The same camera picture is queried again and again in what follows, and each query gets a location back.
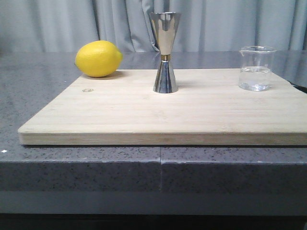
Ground clear glass beaker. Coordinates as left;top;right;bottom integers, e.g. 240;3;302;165
238;46;277;92

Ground yellow lemon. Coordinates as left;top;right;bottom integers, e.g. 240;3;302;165
75;40;123;77

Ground grey curtain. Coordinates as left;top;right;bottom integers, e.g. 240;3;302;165
0;0;307;53

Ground light wooden cutting board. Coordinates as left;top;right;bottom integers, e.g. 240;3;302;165
18;69;307;145

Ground steel double jigger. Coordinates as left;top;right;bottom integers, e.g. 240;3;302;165
150;12;181;93

